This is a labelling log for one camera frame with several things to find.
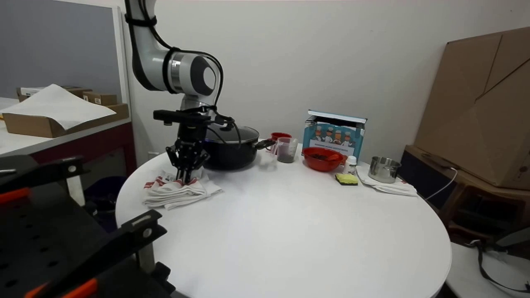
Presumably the clear plastic cup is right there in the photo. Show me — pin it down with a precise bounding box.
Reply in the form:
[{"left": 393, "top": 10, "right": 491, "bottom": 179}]
[{"left": 259, "top": 150, "right": 277, "bottom": 171}]

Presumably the white towel with red stripes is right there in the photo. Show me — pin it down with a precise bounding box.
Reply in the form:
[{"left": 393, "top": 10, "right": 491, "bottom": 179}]
[{"left": 143, "top": 171, "right": 223, "bottom": 211}]

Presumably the red lidded plastic cup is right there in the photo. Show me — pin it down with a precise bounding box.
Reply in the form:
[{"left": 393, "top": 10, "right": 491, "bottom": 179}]
[{"left": 272, "top": 133, "right": 299, "bottom": 164}]

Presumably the large cardboard box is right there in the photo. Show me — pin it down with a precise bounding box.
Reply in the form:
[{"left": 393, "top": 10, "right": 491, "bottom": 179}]
[{"left": 415, "top": 29, "right": 530, "bottom": 189}]

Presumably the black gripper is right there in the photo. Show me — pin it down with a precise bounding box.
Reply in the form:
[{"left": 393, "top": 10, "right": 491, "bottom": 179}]
[{"left": 153, "top": 106, "right": 218, "bottom": 184}]

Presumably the white cloth at table edge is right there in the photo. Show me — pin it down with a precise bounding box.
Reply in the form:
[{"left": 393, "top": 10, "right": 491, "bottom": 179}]
[{"left": 357, "top": 164, "right": 418, "bottom": 198}]

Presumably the dark wooden crate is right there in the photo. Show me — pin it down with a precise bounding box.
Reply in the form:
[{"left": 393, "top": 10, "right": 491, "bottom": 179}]
[{"left": 400, "top": 146, "right": 530, "bottom": 244}]

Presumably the yellow green sponge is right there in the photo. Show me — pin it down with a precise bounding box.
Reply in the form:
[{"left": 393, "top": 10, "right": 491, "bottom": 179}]
[{"left": 335, "top": 174, "right": 360, "bottom": 186}]

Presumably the black cooking pot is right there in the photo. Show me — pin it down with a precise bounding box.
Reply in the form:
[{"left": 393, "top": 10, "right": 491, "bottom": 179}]
[{"left": 204, "top": 126, "right": 276, "bottom": 171}]

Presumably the small metal cup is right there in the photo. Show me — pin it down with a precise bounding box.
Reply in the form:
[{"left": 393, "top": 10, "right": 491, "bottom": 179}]
[{"left": 370, "top": 156, "right": 400, "bottom": 184}]

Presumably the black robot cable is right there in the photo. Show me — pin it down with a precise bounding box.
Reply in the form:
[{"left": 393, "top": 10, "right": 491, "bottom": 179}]
[{"left": 165, "top": 47, "right": 246, "bottom": 146}]

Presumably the red bowl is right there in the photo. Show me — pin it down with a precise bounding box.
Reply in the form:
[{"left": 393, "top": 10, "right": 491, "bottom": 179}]
[{"left": 304, "top": 148, "right": 347, "bottom": 173}]

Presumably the black clamp stand with orange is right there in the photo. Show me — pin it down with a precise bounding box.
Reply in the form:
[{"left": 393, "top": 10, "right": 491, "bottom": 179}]
[{"left": 0, "top": 156, "right": 186, "bottom": 298}]

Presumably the blue and white carton box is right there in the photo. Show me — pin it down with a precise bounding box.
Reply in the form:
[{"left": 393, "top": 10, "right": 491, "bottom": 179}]
[{"left": 304, "top": 110, "right": 368, "bottom": 159}]

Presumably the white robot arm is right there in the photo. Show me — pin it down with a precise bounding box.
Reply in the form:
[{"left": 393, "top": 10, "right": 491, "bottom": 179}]
[{"left": 125, "top": 0, "right": 224, "bottom": 184}]

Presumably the flat cardboard box with paper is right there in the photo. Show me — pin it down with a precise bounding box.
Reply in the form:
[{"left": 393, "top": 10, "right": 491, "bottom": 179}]
[{"left": 2, "top": 85, "right": 130, "bottom": 138}]

